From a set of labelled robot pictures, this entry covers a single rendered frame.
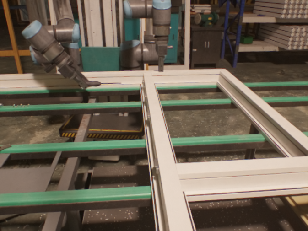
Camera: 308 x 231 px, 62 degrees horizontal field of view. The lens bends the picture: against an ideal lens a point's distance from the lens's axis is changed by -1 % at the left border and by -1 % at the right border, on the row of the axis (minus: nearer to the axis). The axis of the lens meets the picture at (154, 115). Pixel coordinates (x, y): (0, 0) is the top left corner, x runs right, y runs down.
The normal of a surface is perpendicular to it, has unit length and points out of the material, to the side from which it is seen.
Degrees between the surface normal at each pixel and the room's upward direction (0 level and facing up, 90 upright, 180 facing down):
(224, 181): 90
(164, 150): 0
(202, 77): 90
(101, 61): 90
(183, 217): 0
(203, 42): 90
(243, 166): 0
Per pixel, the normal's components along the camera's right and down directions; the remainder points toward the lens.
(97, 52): -0.07, 0.44
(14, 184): 0.00, -0.90
